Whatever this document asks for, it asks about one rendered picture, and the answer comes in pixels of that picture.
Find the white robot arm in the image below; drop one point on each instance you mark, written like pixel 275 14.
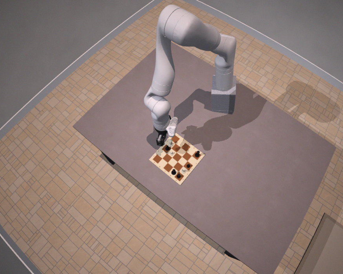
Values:
pixel 185 29

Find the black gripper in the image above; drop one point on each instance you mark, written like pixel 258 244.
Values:
pixel 160 139

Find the brown and cream chessboard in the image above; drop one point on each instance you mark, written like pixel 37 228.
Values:
pixel 183 154

